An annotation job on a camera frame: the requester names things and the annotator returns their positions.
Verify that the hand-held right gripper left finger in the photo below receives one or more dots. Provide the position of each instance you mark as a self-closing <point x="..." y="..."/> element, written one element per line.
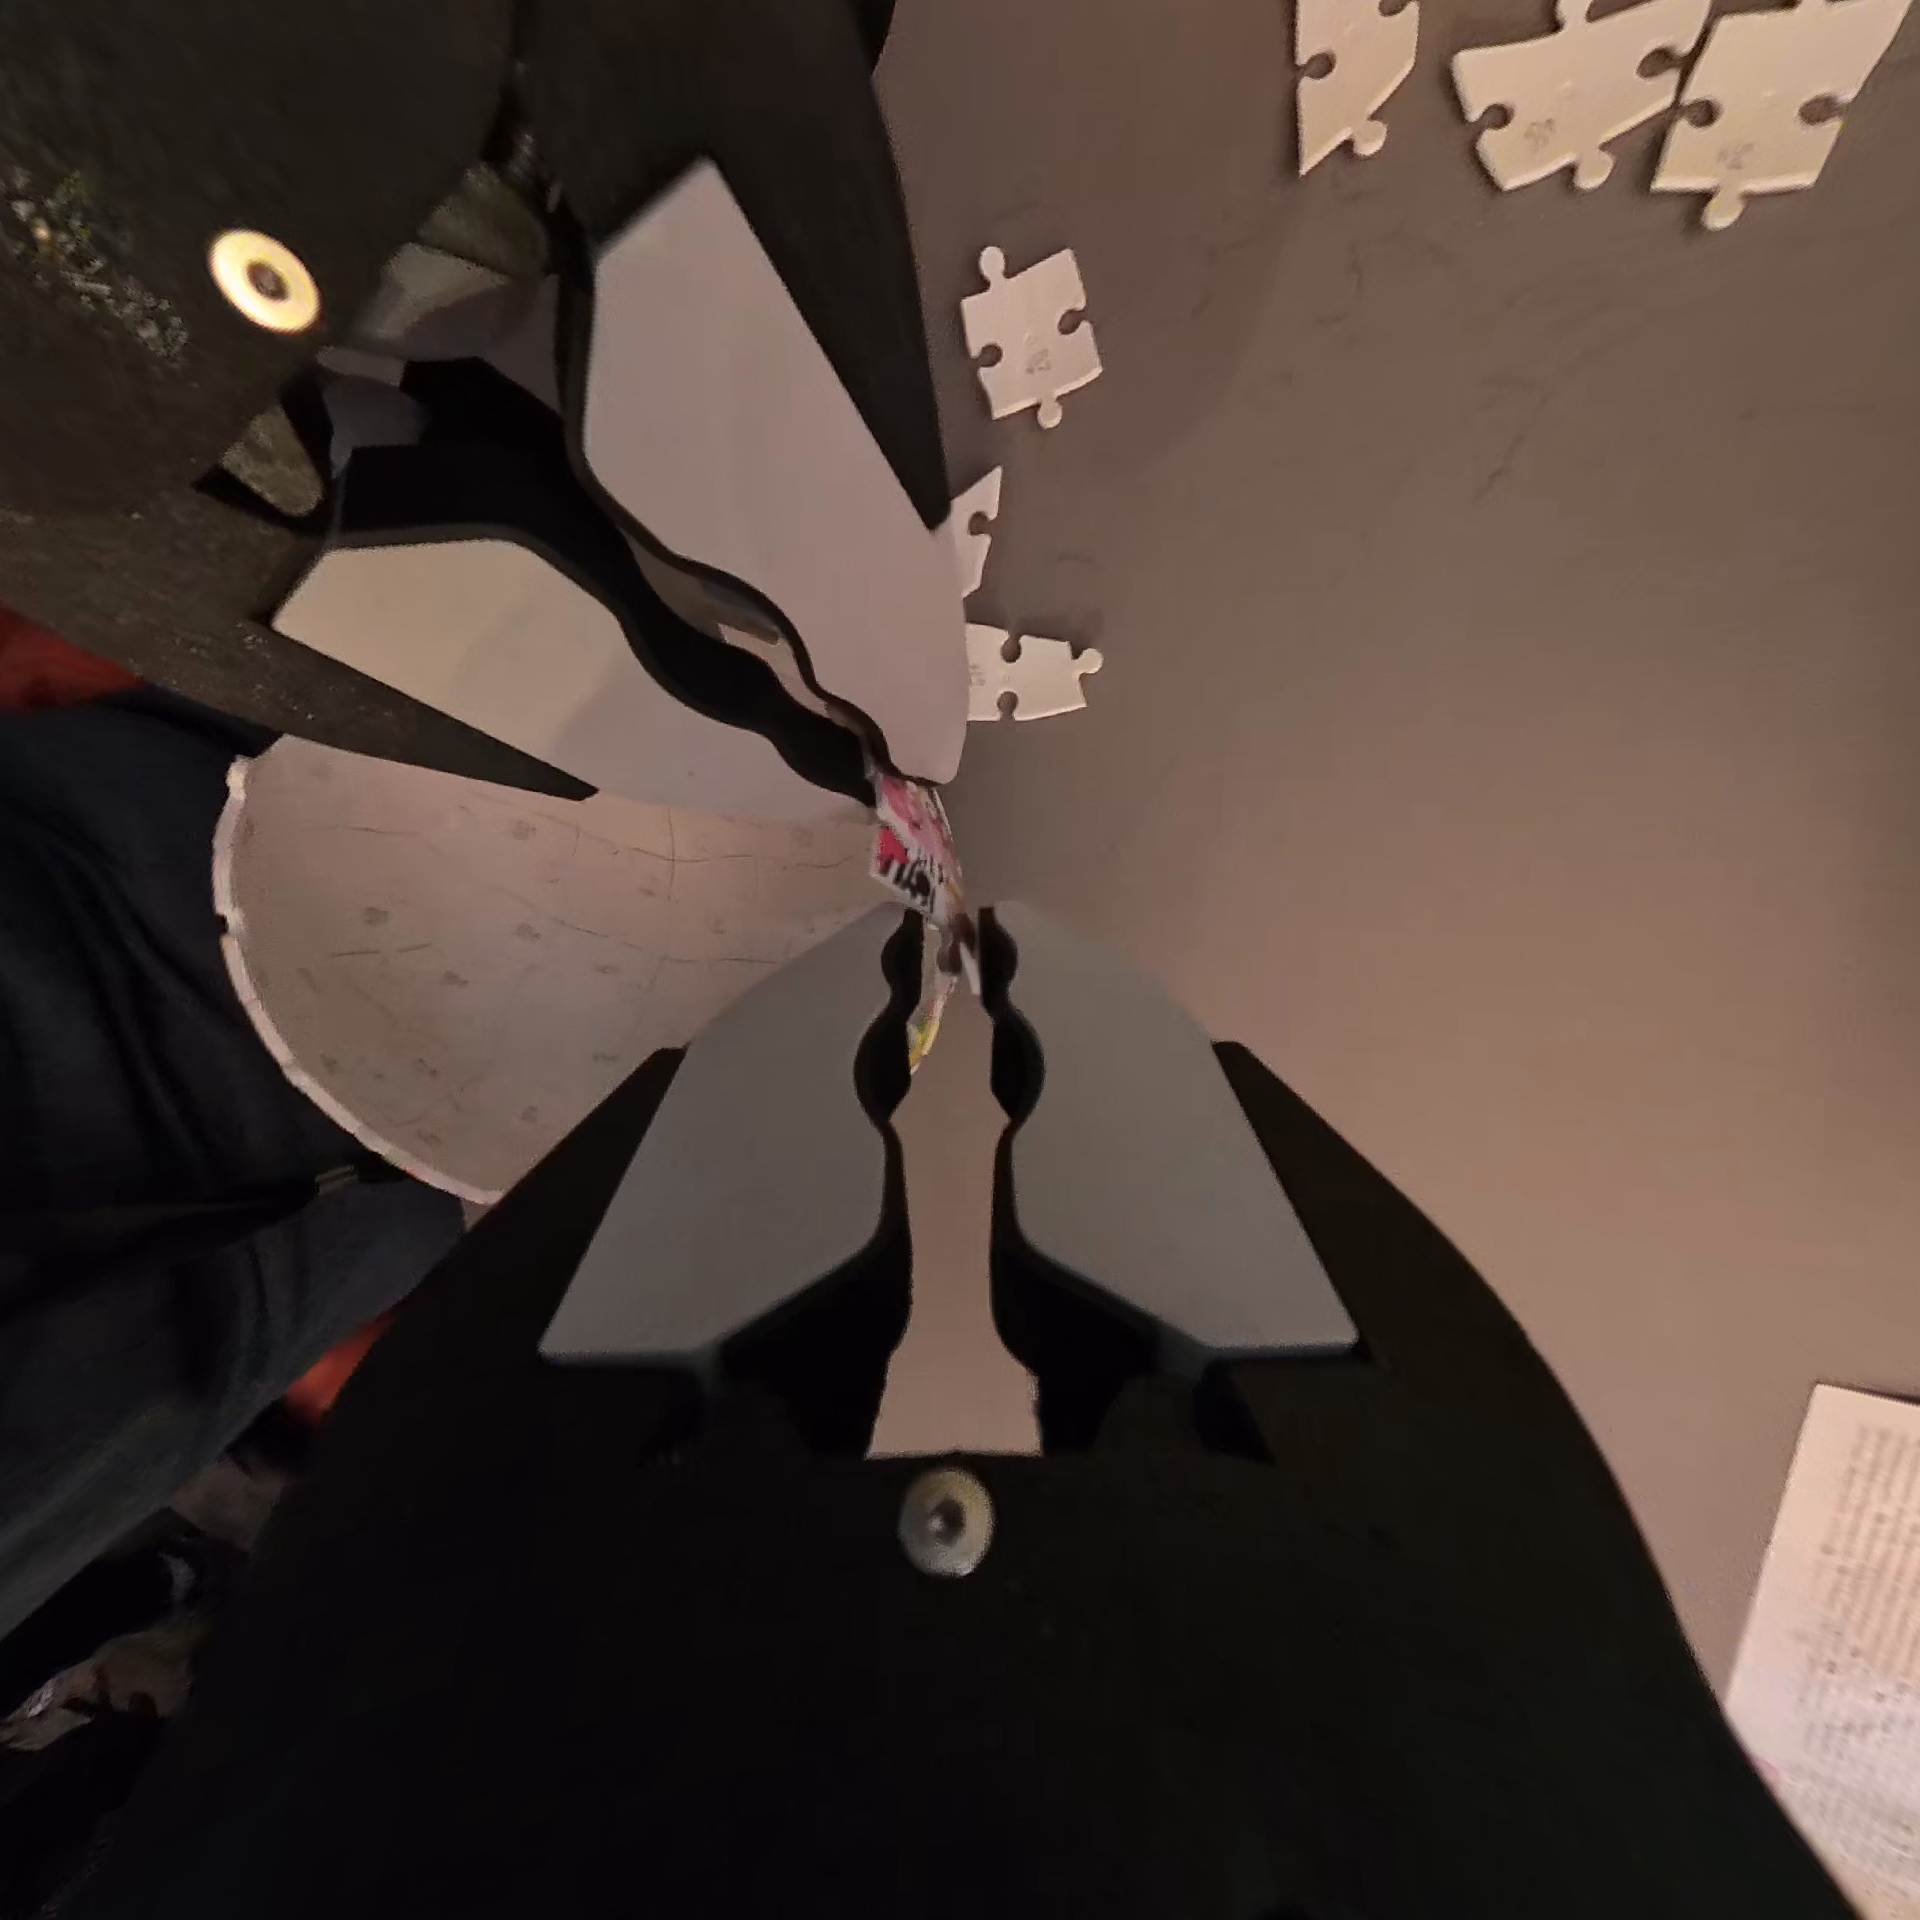
<point x="721" y="1198"/>

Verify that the white puzzle pieces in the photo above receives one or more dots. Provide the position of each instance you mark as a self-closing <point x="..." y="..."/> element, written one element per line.
<point x="1037" y="338"/>

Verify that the orange jacket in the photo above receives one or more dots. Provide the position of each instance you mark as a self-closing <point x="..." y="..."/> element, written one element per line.
<point x="60" y="667"/>

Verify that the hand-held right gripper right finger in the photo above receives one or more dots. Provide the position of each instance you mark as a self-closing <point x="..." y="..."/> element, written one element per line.
<point x="1157" y="1198"/>

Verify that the white instruction sheet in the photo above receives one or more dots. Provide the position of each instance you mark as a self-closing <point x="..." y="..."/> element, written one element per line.
<point x="1838" y="1650"/>

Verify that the colourful cartoon puzzle ball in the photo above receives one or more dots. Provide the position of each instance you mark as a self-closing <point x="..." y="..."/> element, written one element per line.
<point x="527" y="959"/>

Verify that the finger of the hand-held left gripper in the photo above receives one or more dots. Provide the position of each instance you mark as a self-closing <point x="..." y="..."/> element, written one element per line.
<point x="750" y="422"/>
<point x="481" y="631"/>

